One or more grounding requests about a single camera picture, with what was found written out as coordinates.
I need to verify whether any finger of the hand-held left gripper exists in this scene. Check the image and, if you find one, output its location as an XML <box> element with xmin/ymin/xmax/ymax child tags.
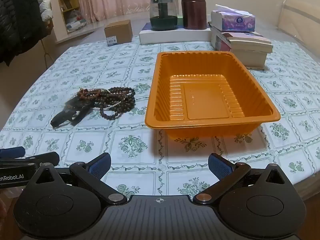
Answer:
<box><xmin>0</xmin><ymin>151</ymin><xmax>60</xmax><ymax>167</ymax></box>
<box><xmin>0</xmin><ymin>147</ymin><xmax>26</xmax><ymax>158</ymax></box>

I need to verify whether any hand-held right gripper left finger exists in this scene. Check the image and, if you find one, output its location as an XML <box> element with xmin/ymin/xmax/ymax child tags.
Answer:
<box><xmin>29</xmin><ymin>152</ymin><xmax>128</xmax><ymax>205</ymax></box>

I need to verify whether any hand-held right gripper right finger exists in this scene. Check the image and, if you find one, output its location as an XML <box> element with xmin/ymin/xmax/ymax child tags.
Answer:
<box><xmin>192</xmin><ymin>152</ymin><xmax>292</xmax><ymax>205</ymax></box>

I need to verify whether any small black case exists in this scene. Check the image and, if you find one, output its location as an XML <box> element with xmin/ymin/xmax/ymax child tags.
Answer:
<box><xmin>50</xmin><ymin>97</ymin><xmax>96</xmax><ymax>128</ymax></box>

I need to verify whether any orange plastic tray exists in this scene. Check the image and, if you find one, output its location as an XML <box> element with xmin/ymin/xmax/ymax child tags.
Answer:
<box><xmin>144</xmin><ymin>51</ymin><xmax>281</xmax><ymax>139</ymax></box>

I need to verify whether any long dark bead necklace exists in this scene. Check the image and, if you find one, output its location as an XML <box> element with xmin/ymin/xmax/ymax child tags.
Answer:
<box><xmin>99</xmin><ymin>87</ymin><xmax>136</xmax><ymax>120</ymax></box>

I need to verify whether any brown wooden bead bracelet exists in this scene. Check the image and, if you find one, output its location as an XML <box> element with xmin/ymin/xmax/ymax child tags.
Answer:
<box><xmin>79</xmin><ymin>88</ymin><xmax>102</xmax><ymax>100</ymax></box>

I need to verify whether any floral green white tablecloth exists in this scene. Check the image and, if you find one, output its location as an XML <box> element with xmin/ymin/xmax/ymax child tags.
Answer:
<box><xmin>0</xmin><ymin>35</ymin><xmax>320</xmax><ymax>198</ymax></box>

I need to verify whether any pink cover book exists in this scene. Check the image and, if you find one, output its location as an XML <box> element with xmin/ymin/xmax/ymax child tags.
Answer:
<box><xmin>222</xmin><ymin>31</ymin><xmax>274</xmax><ymax>54</ymax></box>

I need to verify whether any black puffer jacket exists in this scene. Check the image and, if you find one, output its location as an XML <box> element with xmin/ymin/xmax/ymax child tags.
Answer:
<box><xmin>0</xmin><ymin>0</ymin><xmax>49</xmax><ymax>67</ymax></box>

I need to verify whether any brown cardboard box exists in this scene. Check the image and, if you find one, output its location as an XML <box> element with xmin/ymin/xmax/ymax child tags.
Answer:
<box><xmin>104</xmin><ymin>19</ymin><xmax>133</xmax><ymax>47</ymax></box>

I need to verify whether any flat white box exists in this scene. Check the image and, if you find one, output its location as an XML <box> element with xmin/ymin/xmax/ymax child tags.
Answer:
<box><xmin>139</xmin><ymin>22</ymin><xmax>213</xmax><ymax>46</ymax></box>

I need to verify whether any white plastic bag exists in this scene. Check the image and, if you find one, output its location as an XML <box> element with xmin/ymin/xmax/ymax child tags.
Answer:
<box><xmin>65</xmin><ymin>9</ymin><xmax>88</xmax><ymax>33</ymax></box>

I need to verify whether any purple tissue pack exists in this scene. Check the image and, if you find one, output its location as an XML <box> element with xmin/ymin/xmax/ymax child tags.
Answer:
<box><xmin>210</xmin><ymin>4</ymin><xmax>256</xmax><ymax>32</ymax></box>

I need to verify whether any white puffer jacket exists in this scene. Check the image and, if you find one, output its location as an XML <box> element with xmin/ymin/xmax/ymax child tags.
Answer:
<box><xmin>25</xmin><ymin>0</ymin><xmax>54</xmax><ymax>22</ymax></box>

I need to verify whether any dark brown metal canister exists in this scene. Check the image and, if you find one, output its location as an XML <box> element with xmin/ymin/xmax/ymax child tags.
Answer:
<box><xmin>180</xmin><ymin>0</ymin><xmax>208</xmax><ymax>30</ymax></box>

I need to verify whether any glass teapot green base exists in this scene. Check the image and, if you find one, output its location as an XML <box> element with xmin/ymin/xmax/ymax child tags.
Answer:
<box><xmin>150</xmin><ymin>0</ymin><xmax>178</xmax><ymax>31</ymax></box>

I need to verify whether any plastic-wrapped beige furniture panel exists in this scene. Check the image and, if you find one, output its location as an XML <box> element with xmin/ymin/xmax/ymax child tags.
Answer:
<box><xmin>277</xmin><ymin>0</ymin><xmax>320</xmax><ymax>46</ymax></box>

